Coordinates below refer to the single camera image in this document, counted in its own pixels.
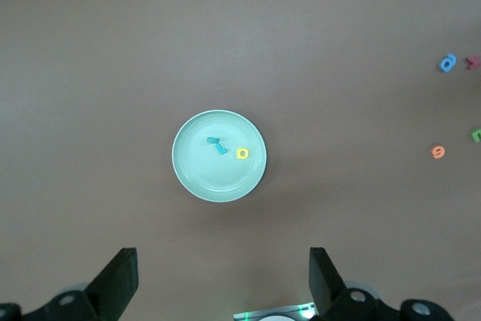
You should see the green round plate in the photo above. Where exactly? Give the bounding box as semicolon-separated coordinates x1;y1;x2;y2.
171;109;268;204

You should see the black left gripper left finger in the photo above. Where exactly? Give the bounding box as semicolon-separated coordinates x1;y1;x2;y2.
0;247;139;321

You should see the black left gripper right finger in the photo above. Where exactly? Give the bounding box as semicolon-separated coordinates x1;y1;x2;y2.
310;247;455;321

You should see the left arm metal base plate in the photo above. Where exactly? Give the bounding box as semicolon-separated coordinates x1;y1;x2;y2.
232;301;319;321

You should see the brown table cover sheet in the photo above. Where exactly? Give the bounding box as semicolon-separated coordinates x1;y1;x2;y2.
0;0;481;321

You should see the blue foam letter a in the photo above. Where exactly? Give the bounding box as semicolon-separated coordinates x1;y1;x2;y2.
438;53;458;74

